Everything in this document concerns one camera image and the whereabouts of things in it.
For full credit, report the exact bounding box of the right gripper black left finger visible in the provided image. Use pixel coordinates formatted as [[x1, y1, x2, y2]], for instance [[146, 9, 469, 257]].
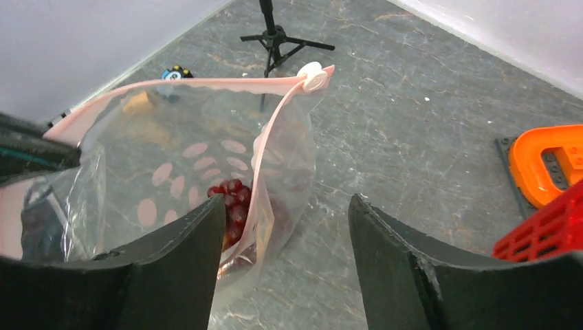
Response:
[[1, 195, 226, 329]]

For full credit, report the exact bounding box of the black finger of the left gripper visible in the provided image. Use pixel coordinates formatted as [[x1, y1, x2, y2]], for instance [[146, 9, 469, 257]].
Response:
[[1, 113, 82, 182]]

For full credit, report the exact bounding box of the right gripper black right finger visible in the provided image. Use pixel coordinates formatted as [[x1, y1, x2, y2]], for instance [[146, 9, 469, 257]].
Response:
[[348, 194, 582, 329]]

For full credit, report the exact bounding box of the dark red grape bunch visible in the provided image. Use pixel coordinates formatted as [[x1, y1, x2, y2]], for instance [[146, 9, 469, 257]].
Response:
[[207, 179, 252, 244]]

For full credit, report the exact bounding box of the clear zip top bag pink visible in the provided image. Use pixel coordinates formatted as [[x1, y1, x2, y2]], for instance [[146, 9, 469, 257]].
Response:
[[1, 62, 335, 311]]

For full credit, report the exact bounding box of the orange fruit with leaf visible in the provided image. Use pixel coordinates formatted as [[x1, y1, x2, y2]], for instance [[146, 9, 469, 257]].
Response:
[[222, 231, 237, 252]]

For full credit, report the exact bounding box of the small wooden block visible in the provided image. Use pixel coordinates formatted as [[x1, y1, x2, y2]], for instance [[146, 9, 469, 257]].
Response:
[[122, 91, 155, 115]]

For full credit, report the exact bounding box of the red plastic basket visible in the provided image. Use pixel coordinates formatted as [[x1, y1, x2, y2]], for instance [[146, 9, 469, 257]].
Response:
[[492, 181, 582, 263]]

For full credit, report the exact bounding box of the small blue robot toy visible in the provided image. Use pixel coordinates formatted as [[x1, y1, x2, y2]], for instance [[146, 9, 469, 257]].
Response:
[[161, 65, 193, 80]]

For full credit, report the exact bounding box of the black tripod stand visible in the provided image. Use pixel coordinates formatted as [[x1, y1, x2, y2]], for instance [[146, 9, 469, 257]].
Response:
[[240, 0, 336, 113]]

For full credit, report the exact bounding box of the orange plastic handle piece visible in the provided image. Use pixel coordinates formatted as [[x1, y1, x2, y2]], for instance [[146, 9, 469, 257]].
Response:
[[509, 124, 582, 208]]

